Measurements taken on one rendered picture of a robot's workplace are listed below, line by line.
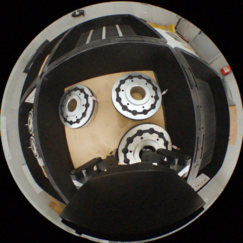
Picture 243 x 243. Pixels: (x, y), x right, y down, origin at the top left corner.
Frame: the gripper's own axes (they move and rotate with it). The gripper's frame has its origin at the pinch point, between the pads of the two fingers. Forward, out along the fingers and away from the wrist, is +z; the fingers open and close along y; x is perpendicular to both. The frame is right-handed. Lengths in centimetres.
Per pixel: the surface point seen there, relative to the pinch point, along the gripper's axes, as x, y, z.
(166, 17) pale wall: 348, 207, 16
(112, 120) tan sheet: 6.5, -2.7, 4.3
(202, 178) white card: -18.7, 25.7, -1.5
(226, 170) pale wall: -191, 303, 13
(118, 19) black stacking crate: 59, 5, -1
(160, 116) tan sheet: 6.0, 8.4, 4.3
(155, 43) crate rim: 18.5, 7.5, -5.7
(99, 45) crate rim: 18.8, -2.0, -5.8
